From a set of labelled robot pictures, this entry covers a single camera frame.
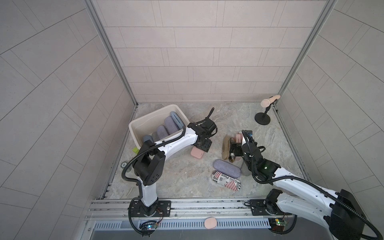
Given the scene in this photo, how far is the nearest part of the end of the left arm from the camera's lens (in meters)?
0.61

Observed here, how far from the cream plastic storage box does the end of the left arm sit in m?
0.19

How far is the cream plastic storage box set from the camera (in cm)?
87
